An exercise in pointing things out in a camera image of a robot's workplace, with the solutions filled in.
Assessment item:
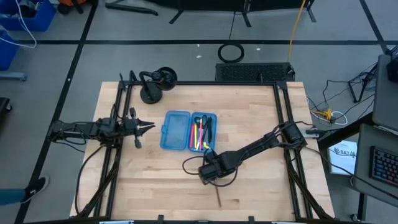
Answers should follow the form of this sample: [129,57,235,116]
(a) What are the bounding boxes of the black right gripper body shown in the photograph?
[198,152,233,185]

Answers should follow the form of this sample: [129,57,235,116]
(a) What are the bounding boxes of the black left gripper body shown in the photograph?
[123,107,142,149]

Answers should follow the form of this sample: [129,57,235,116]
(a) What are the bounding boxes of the brown pencil with blue eraser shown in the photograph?
[213,183,223,208]

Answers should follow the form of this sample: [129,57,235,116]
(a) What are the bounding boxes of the blue plastic supply box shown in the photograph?
[159,110,218,154]

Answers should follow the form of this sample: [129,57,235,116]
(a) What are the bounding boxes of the pink pencil with yellow eraser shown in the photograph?
[197,119,204,151]

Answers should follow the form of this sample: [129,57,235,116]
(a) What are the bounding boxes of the black scissors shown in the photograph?
[193,114,208,142]

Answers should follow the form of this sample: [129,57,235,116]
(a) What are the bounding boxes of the black desk lamp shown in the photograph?
[139,67,178,105]

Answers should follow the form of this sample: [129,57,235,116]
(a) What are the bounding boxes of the black perforated computer case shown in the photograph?
[215,62,295,83]

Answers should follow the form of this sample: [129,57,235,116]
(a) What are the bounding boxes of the person's foot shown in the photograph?
[21,175,50,204]

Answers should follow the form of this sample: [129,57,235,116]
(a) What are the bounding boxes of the black floor stand bar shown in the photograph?
[104,2,159,17]

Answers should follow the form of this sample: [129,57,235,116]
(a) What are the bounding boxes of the yellow power plug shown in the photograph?
[312,108,333,121]

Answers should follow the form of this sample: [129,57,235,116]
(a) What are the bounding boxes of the white printed paper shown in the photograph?
[328,139,358,176]

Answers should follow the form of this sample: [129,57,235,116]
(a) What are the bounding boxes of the person's leg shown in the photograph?
[0,188,27,207]

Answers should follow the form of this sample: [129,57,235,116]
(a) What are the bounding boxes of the blue storage bin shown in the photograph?
[0,29,19,72]
[0,0,57,32]

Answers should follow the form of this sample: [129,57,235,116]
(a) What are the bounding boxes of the black room divider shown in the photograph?
[146,0,317,28]

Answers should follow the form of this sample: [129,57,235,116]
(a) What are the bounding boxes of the black keyboard with coloured keys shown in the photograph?
[369,145,398,189]

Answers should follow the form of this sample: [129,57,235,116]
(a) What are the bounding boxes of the grey desk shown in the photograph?
[353,53,398,200]

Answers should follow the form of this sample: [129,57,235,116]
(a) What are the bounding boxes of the black table frame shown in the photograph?
[74,79,335,220]

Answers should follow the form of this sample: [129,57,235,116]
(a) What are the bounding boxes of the coiled black cable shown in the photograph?
[217,42,246,63]

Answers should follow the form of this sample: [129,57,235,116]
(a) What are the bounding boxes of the looped white cable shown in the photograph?
[329,111,348,126]

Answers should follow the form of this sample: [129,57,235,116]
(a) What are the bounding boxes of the thin white cable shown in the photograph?
[0,0,38,49]

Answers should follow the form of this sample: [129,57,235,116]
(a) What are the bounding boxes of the yellow cable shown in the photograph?
[286,0,308,63]

